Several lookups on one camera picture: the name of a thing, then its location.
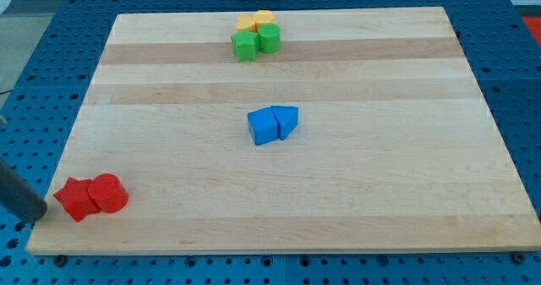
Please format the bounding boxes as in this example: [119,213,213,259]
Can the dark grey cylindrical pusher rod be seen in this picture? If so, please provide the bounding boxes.
[1,160,47,223]

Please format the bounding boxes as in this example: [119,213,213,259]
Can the red star block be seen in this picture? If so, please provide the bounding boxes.
[53,177,101,222]

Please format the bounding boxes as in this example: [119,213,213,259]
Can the red cylinder block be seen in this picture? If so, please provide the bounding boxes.
[88,173,128,213]

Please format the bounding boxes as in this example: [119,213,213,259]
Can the blue cube block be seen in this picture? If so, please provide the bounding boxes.
[247,107,278,145]

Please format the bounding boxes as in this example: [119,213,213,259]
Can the green star block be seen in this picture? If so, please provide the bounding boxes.
[231,30,260,62]

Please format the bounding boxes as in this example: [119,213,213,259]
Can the blue triangle block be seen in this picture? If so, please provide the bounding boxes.
[270,106,299,140]

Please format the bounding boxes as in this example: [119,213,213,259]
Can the yellow heart block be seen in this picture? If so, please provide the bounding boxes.
[235,14,257,33]

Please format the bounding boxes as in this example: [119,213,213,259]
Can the green cylinder block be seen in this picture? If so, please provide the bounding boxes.
[258,23,281,53]

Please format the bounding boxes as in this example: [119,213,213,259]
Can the yellow hexagon block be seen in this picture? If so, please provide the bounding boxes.
[253,9,276,30]

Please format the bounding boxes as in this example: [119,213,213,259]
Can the light wooden board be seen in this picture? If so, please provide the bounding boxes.
[27,7,540,255]

